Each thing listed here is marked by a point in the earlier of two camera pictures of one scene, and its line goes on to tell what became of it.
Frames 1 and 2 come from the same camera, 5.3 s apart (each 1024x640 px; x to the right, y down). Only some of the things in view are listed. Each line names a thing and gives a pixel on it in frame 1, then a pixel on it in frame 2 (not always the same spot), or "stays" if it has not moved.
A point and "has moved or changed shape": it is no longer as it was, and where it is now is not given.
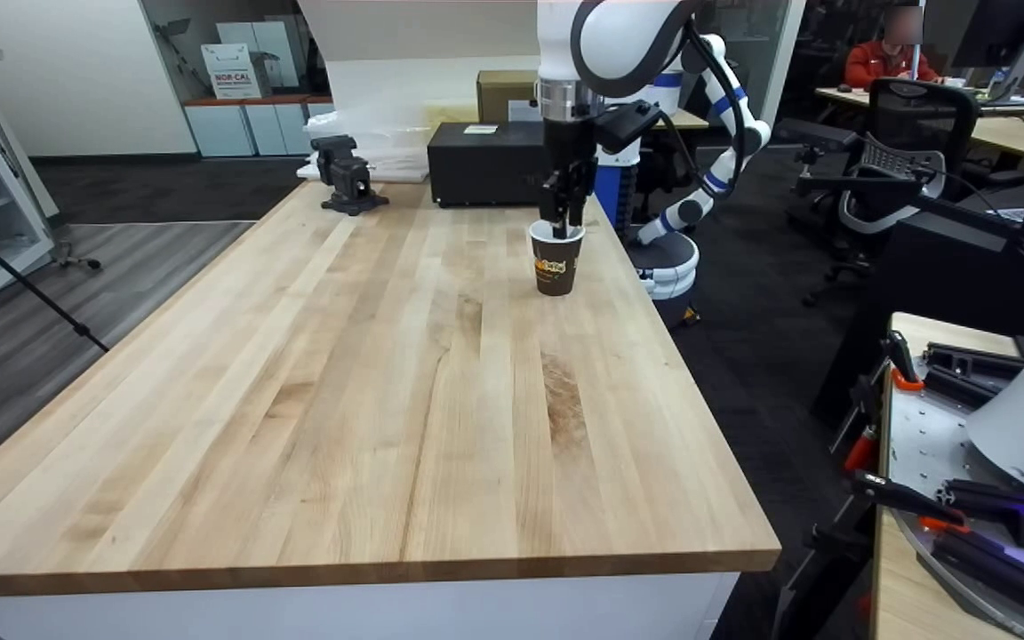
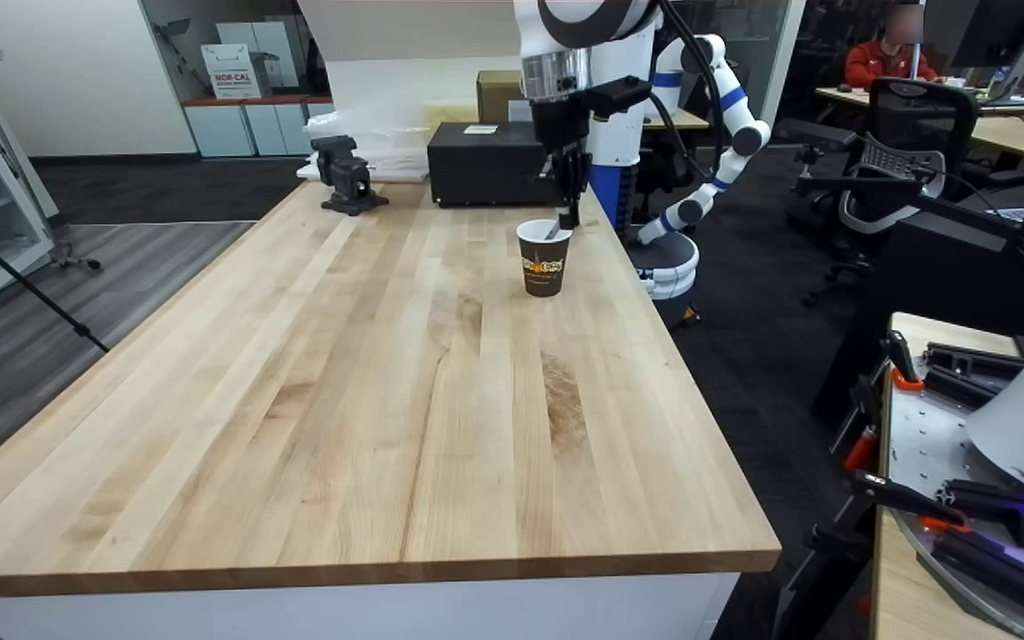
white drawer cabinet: [606, 610] stays
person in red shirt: [889, 56] stays
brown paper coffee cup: [555, 245] has moved or changed shape
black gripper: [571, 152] to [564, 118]
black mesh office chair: [887, 176] stays
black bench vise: [346, 176] stays
